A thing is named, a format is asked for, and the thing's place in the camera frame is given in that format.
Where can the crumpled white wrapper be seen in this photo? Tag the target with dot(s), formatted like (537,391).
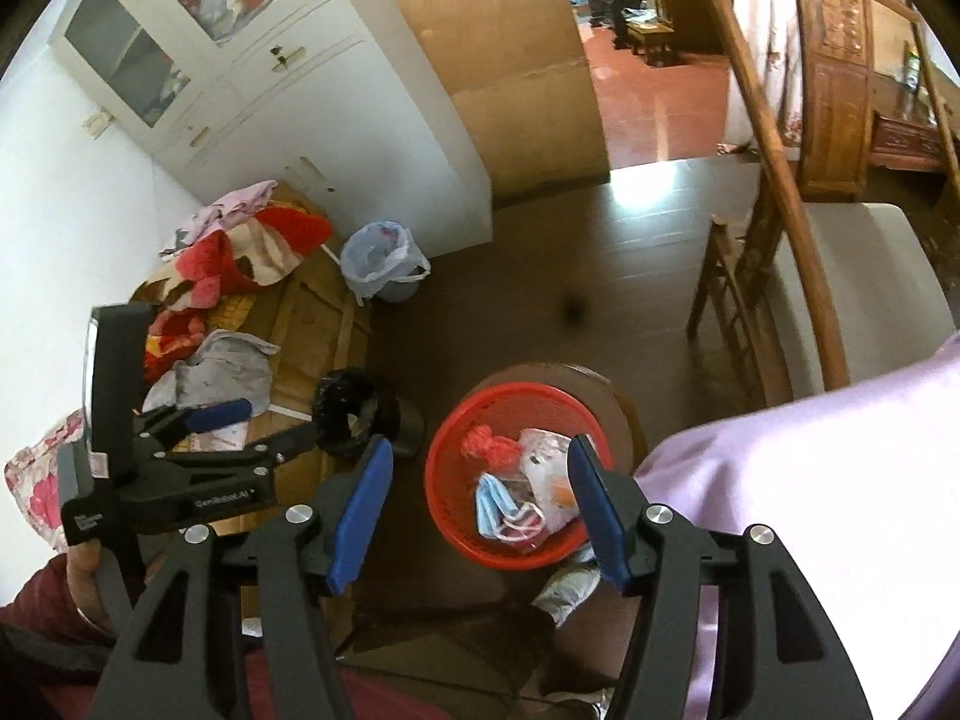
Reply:
(570,585)

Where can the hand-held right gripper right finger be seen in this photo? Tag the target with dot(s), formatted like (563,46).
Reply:
(600,517)

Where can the person's left forearm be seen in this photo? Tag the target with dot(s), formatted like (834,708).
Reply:
(37,600)

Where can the black bin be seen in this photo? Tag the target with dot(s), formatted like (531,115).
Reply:
(352,405)

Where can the white seat cushion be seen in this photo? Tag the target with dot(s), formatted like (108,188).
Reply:
(862,277)

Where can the brown wooden door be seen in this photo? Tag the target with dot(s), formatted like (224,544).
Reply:
(487,52)

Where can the floral curtain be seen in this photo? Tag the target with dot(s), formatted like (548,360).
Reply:
(765,52)

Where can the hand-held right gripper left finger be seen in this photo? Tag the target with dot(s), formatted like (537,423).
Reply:
(360,517)

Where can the floral quilt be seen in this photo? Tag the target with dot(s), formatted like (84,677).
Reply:
(37,480)

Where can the pink cloth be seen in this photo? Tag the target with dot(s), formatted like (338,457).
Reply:
(225,206)

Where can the wall socket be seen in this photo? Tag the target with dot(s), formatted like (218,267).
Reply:
(97,124)

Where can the red plush blanket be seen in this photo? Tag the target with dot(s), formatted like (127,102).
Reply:
(285,229)

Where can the grey cloth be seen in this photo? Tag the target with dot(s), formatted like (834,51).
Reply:
(225,371)

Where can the white cabinet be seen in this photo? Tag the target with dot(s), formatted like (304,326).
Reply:
(337,90)

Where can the carved wooden chair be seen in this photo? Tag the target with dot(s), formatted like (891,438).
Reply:
(772,187)

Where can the grey bin with plastic bag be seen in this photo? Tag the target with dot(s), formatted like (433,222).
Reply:
(382,262)

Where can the person's left hand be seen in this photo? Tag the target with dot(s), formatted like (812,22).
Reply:
(84,574)

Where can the red plastic basket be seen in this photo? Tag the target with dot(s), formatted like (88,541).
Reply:
(450,480)

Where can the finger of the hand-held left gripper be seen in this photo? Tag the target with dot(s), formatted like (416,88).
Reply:
(285,450)
(221,412)

